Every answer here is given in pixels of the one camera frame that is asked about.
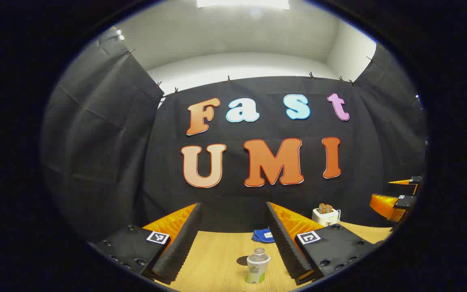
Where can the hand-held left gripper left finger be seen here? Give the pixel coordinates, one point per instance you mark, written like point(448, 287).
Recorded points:
point(183, 243)

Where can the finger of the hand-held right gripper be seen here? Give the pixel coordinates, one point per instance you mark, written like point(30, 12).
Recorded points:
point(416, 179)
point(407, 202)

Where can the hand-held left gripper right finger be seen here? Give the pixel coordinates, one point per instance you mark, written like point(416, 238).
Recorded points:
point(286, 247)

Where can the clear water bottle green label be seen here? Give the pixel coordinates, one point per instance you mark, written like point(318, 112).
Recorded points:
point(257, 267)

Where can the dark round coaster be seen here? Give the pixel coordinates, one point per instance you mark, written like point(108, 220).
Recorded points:
point(241, 260)

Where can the folded blue towel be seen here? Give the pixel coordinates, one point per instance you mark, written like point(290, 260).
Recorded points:
point(260, 236)

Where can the white toaster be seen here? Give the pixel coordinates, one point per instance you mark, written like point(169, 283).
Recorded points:
point(323, 218)

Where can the brown bread slice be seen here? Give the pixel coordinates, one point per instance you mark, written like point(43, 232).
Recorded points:
point(328, 208)
point(322, 207)

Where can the black backdrop cloth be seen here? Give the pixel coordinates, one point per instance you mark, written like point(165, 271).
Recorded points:
point(233, 190)

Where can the white ceiling light panel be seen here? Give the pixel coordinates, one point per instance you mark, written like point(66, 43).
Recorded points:
point(241, 3)

